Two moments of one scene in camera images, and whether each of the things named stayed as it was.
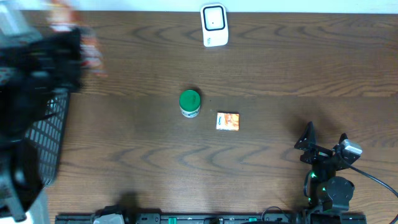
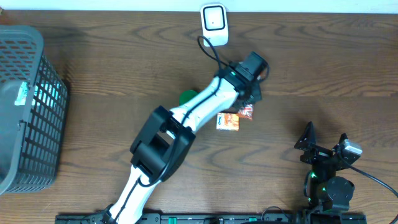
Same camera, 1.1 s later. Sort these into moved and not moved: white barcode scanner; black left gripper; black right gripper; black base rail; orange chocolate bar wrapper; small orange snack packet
Moved: black left gripper; orange chocolate bar wrapper
Not moved: black right gripper; white barcode scanner; small orange snack packet; black base rail
